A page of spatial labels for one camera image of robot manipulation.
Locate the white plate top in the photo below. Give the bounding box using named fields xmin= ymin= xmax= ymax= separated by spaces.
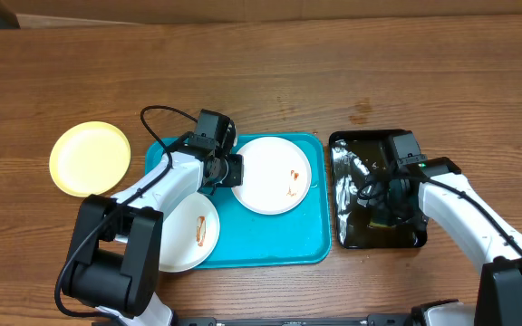
xmin=233 ymin=137 xmax=312 ymax=216

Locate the white plate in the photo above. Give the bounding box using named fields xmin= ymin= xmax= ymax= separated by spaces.
xmin=159 ymin=193 xmax=220 ymax=273
xmin=233 ymin=137 xmax=312 ymax=216

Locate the yellow-green rimmed plate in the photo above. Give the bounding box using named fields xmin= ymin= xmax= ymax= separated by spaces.
xmin=49 ymin=121 xmax=131 ymax=197

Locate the green yellow sponge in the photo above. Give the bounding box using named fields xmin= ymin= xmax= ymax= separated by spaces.
xmin=368 ymin=220 xmax=392 ymax=228

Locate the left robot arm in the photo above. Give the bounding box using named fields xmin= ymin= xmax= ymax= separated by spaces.
xmin=53 ymin=147 xmax=243 ymax=324

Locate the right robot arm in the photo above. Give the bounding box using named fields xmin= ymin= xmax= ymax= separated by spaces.
xmin=357 ymin=156 xmax=522 ymax=325

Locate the black water tray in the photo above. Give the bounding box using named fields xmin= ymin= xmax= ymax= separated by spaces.
xmin=328 ymin=129 xmax=428 ymax=249

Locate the teal plastic tray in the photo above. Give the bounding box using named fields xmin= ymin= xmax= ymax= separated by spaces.
xmin=144 ymin=131 xmax=333 ymax=270

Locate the white plate bottom left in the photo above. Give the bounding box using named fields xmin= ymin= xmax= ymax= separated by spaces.
xmin=159 ymin=193 xmax=220 ymax=273

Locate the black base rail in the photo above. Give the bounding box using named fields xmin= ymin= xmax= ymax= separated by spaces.
xmin=171 ymin=313 xmax=420 ymax=326

